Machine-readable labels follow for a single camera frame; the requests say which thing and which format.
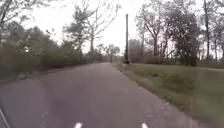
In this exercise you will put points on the dark pole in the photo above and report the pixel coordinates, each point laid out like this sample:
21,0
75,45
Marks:
126,36

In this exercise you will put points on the grey asphalt road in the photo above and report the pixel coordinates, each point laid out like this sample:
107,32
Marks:
96,96

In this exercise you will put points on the row of bare trees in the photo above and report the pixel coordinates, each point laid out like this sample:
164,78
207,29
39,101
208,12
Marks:
150,33

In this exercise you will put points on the robot's own part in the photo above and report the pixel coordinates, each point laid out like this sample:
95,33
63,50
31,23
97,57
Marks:
144,125
78,125

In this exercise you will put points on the row of bushes and trees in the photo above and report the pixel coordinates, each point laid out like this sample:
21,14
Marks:
40,50

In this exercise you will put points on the dark leafy tree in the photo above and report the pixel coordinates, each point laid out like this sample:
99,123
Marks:
182,36

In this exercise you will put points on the grass verge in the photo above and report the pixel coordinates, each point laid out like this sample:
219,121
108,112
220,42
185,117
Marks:
186,83

